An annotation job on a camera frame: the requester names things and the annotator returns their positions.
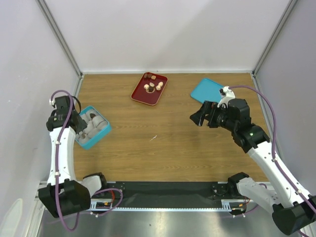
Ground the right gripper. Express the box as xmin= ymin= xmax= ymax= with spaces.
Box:
xmin=189 ymin=101 xmax=237 ymax=132

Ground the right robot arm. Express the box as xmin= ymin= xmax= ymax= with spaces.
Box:
xmin=190 ymin=99 xmax=316 ymax=236

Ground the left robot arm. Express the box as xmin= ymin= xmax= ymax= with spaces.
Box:
xmin=39 ymin=96 xmax=109 ymax=218

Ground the white paper cup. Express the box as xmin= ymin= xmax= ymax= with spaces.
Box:
xmin=78 ymin=136 xmax=89 ymax=144
xmin=81 ymin=114 xmax=90 ymax=123
xmin=87 ymin=128 xmax=100 ymax=139
xmin=86 ymin=120 xmax=95 ymax=131
xmin=86 ymin=110 xmax=97 ymax=119
xmin=92 ymin=116 xmax=105 ymax=127

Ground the blue tin box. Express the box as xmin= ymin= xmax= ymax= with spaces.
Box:
xmin=75 ymin=106 xmax=112 ymax=150

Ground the blue tin lid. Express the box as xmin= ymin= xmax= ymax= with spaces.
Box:
xmin=191 ymin=78 xmax=224 ymax=103

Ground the red tray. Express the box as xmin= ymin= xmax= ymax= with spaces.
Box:
xmin=131 ymin=72 xmax=168 ymax=106

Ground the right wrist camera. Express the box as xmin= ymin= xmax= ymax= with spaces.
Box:
xmin=217 ymin=86 xmax=236 ymax=108

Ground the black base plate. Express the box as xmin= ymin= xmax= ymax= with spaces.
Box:
xmin=107 ymin=181 xmax=231 ymax=203

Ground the grey cable duct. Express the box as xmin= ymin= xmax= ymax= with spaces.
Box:
xmin=88 ymin=199 xmax=246 ymax=214

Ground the left aluminium frame post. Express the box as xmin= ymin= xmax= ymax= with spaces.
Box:
xmin=35 ymin=0 xmax=82 ymax=78

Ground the aluminium frame post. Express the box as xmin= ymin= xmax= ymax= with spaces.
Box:
xmin=35 ymin=0 xmax=82 ymax=78
xmin=252 ymin=0 xmax=298 ymax=76

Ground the right aluminium frame post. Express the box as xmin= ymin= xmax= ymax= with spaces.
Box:
xmin=252 ymin=0 xmax=298 ymax=76

